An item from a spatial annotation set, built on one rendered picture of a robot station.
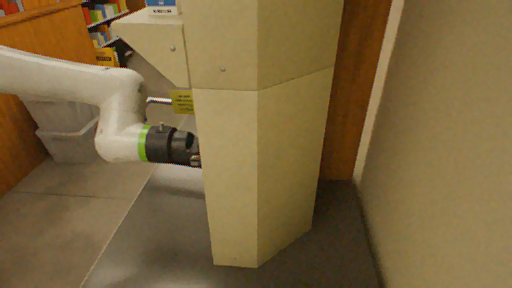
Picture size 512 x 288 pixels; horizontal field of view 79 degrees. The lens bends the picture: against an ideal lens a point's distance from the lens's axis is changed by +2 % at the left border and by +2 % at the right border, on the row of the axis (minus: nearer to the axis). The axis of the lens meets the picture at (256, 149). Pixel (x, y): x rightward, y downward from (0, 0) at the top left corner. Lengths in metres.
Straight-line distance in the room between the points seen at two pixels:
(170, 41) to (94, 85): 0.33
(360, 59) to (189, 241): 0.67
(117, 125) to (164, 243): 0.34
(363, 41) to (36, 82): 0.77
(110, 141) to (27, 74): 0.21
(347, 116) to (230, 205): 0.47
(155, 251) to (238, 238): 0.25
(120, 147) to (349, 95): 0.62
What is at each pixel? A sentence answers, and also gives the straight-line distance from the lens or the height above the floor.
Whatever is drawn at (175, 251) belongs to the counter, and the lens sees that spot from 0.87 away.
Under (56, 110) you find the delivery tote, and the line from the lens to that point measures 2.88.
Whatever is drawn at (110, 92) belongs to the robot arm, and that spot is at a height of 1.32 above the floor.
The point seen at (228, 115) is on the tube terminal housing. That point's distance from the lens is 0.54.
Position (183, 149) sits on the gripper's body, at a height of 1.21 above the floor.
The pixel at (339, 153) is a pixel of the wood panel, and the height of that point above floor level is 1.05.
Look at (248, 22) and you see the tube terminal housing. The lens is 0.48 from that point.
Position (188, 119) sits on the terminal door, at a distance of 0.95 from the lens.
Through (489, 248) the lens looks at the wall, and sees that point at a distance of 0.52.
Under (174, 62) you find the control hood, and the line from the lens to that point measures 0.52.
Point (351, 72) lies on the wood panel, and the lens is 0.91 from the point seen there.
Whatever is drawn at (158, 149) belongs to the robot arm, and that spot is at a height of 1.21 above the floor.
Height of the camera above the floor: 1.61
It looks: 34 degrees down
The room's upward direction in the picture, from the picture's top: straight up
